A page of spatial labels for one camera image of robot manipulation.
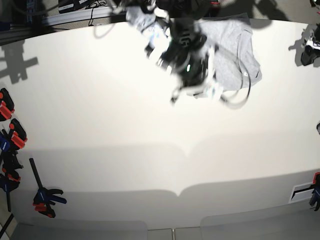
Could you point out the grey T-shirt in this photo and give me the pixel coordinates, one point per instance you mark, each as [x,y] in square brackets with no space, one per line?
[235,65]

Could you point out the orange black clamp lower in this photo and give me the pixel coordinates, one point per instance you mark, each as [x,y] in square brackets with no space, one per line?
[17,135]

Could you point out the aluminium frame rail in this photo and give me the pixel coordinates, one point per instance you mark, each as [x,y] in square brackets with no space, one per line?
[50,24]

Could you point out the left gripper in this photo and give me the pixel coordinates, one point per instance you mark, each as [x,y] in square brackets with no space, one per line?
[311,47]

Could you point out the orange black clamp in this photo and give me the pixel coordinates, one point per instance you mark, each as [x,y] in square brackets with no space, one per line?
[6,105]
[17,135]

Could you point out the blue bar clamp left edge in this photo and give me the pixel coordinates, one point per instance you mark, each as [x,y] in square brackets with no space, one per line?
[9,178]

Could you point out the blue orange bar clamp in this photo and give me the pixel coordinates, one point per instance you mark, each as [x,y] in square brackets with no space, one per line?
[45,198]

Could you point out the white black label card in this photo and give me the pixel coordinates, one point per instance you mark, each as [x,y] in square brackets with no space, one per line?
[301,193]

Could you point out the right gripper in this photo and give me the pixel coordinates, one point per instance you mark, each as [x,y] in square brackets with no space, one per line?
[192,79]

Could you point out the blue clamp right edge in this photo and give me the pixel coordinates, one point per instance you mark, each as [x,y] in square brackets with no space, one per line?
[315,198]

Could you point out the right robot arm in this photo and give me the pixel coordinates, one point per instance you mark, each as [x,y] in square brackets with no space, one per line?
[156,20]

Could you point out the orange black clamp upper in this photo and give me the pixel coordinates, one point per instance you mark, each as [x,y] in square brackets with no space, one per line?
[6,105]

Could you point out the black camera mount overhead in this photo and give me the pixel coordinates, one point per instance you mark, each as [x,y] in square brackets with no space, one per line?
[195,9]

